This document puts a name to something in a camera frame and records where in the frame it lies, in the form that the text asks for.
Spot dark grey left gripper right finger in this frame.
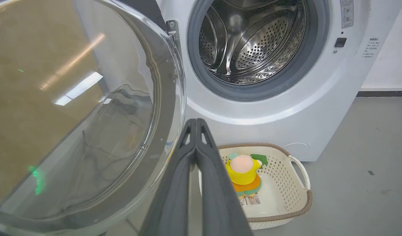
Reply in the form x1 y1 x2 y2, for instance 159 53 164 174
196 118 254 236

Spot white front-load washing machine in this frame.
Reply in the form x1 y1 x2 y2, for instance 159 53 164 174
155 0 402 162

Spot white perforated laundry basket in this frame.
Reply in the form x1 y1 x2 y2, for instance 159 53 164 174
198 143 313 230

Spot yellow plush doll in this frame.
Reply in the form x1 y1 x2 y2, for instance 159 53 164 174
225 152 268 199

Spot round glass washing machine door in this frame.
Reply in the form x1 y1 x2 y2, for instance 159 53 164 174
0 0 187 234

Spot white warning label sticker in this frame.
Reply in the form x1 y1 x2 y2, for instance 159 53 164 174
340 0 354 29

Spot stainless steel washer drum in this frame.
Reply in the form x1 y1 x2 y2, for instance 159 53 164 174
199 0 307 85

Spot metal door hinge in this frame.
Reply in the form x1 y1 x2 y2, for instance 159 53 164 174
166 20 182 56

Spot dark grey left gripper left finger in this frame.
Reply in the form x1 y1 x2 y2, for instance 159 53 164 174
139 118 197 236

